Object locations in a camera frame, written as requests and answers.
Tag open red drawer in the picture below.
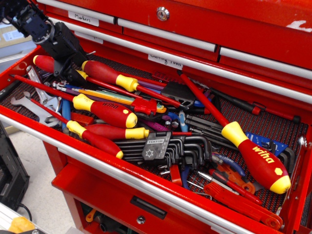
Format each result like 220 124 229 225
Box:
0 48 312 234

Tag silver chest lock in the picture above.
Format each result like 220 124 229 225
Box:
156 6 170 21

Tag small red screwdriver front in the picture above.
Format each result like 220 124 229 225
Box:
27 97 124 159

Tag blue handled pliers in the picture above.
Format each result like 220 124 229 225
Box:
180 151 245 190

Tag red yellow screwdriver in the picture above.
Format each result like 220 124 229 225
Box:
81 60 189 110
32 55 190 110

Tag red tool chest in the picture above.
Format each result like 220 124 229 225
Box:
23 0 312 234

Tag red Wiha screwdriver centre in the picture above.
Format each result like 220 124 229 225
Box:
10 74 138 128

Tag blue handled tool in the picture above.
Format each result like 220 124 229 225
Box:
61 99 71 134

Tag blue hex key holder set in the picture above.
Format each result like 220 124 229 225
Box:
246 132 296 175

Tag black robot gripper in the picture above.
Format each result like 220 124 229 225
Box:
34 22 88 85

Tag silver adjustable wrench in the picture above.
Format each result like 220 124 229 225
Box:
26 65 60 113

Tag black box on floor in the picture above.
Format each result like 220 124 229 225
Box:
0 125 30 211

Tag white Markers label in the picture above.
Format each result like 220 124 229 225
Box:
68 11 99 26

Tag white paper drawer label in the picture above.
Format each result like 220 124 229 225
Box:
148 54 183 70

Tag silver open end wrench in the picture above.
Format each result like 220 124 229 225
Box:
11 92 62 127

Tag red folding key tool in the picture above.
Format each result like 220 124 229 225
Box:
203 182 283 230

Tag large red Wiha screwdriver right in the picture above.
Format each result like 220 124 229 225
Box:
177 70 291 194

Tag red screwdriver under centre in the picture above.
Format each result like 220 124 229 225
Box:
85 123 193 140

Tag black Tekton torx key set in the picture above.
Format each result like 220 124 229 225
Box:
115 131 212 168

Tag black red thin screwdriver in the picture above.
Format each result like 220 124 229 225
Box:
210 88 301 124

